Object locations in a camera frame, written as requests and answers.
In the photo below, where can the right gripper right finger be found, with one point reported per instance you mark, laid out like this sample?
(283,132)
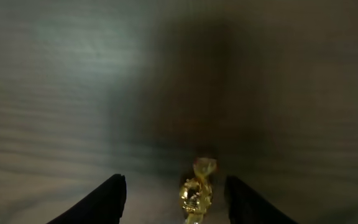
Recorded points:
(250,208)

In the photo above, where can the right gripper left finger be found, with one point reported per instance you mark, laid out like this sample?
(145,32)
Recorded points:
(101,205)

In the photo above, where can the gold candy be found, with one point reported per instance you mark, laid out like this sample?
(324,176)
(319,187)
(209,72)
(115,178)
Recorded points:
(196,193)

